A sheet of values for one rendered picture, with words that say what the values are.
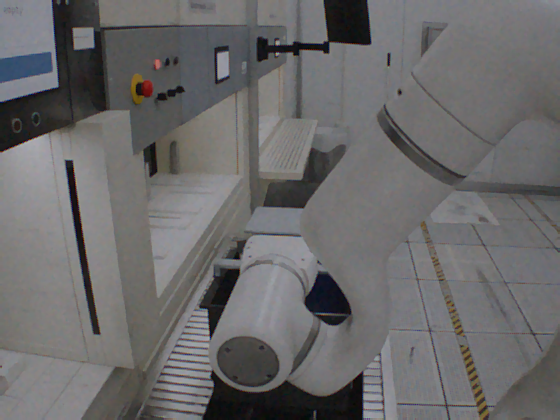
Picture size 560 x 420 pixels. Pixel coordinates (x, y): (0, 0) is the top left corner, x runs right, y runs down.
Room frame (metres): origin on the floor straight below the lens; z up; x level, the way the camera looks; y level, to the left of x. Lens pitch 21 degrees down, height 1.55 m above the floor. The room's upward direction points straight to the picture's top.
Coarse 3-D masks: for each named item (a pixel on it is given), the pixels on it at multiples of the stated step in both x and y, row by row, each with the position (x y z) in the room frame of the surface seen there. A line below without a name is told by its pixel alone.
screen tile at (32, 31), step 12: (0, 0) 0.66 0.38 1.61; (12, 0) 0.69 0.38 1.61; (24, 0) 0.72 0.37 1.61; (36, 0) 0.75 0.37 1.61; (36, 12) 0.75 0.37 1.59; (12, 24) 0.69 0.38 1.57; (24, 24) 0.72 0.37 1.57; (36, 24) 0.75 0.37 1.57; (48, 24) 0.78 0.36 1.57; (12, 36) 0.68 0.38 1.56; (24, 36) 0.71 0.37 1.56; (36, 36) 0.74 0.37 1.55; (48, 36) 0.78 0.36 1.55
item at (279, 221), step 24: (264, 216) 0.71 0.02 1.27; (288, 216) 0.71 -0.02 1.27; (216, 264) 0.70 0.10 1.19; (240, 264) 0.70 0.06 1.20; (216, 288) 0.66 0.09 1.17; (216, 312) 0.61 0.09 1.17; (312, 312) 0.59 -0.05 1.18; (216, 384) 0.61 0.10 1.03; (288, 384) 0.59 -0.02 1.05; (312, 408) 0.59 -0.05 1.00; (336, 408) 0.58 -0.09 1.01
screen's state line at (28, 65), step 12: (0, 60) 0.65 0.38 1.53; (12, 60) 0.68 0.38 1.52; (24, 60) 0.71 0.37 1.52; (36, 60) 0.74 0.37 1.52; (48, 60) 0.77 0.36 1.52; (0, 72) 0.65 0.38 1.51; (12, 72) 0.68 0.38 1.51; (24, 72) 0.70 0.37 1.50; (36, 72) 0.74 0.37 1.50; (48, 72) 0.77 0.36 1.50
